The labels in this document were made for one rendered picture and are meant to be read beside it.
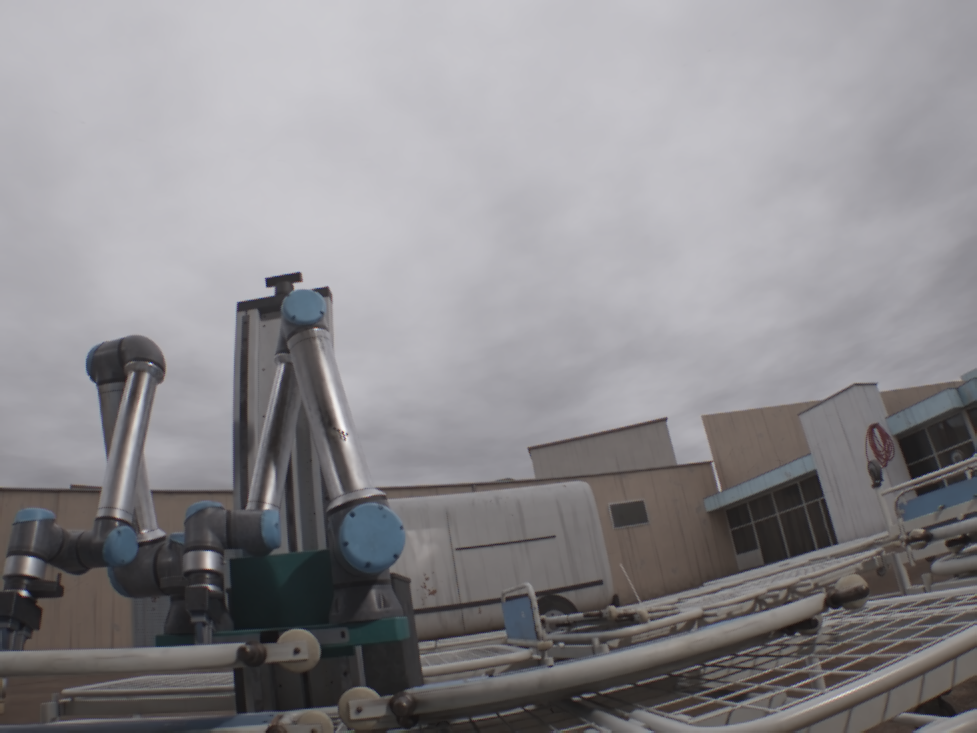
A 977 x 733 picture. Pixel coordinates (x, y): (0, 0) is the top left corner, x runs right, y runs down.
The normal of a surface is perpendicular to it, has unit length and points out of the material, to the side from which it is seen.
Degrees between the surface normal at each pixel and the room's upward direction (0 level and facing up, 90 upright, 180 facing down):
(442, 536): 89
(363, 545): 95
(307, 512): 90
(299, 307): 83
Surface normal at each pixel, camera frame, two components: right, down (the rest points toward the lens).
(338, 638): 0.00, -0.43
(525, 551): 0.25, -0.47
